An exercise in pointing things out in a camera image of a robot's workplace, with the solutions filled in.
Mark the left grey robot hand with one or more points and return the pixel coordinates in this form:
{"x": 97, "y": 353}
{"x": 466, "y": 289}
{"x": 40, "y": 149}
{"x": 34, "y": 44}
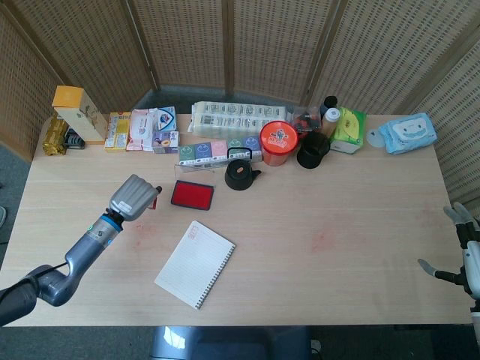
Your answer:
{"x": 131, "y": 197}

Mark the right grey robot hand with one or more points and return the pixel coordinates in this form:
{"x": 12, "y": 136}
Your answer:
{"x": 472, "y": 262}

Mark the small red stamp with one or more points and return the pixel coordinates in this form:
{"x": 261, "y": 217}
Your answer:
{"x": 153, "y": 204}

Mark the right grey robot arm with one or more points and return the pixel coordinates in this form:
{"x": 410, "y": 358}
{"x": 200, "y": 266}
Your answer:
{"x": 476, "y": 318}

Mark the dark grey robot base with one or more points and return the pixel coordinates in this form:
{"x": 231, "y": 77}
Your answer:
{"x": 232, "y": 343}

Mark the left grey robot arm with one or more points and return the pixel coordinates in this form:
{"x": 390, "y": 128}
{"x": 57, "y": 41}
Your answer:
{"x": 78, "y": 258}

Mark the white lined spiral notebook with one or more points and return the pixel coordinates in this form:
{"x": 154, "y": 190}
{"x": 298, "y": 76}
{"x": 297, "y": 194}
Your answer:
{"x": 195, "y": 262}

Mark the red ink pad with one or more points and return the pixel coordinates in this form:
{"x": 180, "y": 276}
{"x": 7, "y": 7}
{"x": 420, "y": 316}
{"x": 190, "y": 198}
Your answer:
{"x": 192, "y": 195}

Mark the small purple box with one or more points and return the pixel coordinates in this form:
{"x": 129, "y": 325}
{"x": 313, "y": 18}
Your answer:
{"x": 165, "y": 142}

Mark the yellow snack box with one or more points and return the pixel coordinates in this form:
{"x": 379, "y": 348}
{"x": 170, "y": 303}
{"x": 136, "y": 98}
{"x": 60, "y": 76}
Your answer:
{"x": 117, "y": 131}

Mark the pink wet wipes pack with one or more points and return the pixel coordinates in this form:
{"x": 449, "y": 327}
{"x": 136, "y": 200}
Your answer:
{"x": 140, "y": 129}

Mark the clear ink pad lid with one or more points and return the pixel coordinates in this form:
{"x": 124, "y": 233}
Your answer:
{"x": 195, "y": 170}

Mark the multicolour pocket tissue row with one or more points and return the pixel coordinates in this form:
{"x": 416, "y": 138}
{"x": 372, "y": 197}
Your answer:
{"x": 204, "y": 152}

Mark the blue white carton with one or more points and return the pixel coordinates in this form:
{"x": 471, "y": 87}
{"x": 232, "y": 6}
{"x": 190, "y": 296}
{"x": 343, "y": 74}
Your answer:
{"x": 166, "y": 118}

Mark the tall yellow cream gift box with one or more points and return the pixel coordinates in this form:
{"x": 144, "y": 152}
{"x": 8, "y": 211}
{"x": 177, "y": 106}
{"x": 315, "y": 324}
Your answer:
{"x": 80, "y": 118}

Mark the gold foil package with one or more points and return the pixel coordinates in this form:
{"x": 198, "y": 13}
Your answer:
{"x": 54, "y": 137}

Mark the black teapot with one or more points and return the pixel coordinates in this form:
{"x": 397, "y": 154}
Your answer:
{"x": 238, "y": 176}

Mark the large clear-wrapped tissue pack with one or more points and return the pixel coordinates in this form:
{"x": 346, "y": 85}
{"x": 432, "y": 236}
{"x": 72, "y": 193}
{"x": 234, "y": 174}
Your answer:
{"x": 232, "y": 118}

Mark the blue wet wipes pack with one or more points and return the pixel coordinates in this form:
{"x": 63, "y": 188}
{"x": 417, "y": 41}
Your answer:
{"x": 407, "y": 133}

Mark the orange lidded tub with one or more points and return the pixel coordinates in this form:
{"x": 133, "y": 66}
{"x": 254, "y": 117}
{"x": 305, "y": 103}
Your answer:
{"x": 278, "y": 140}

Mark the green tissue pack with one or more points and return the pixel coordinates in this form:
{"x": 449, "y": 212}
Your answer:
{"x": 348, "y": 129}

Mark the black mesh pen cup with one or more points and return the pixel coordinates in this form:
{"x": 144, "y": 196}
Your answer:
{"x": 311, "y": 153}

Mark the clear plastic clip box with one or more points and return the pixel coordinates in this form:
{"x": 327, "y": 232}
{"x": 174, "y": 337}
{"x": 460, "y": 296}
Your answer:
{"x": 307, "y": 118}

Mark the woven folding screen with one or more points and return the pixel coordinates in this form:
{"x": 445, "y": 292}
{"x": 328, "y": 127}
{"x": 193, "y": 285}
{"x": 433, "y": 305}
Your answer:
{"x": 262, "y": 45}

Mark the amber bottle white cap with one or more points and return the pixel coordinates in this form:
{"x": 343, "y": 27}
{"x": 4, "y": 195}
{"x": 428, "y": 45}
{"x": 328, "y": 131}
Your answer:
{"x": 330, "y": 120}

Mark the black bottle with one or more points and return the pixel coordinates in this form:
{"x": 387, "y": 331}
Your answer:
{"x": 330, "y": 101}

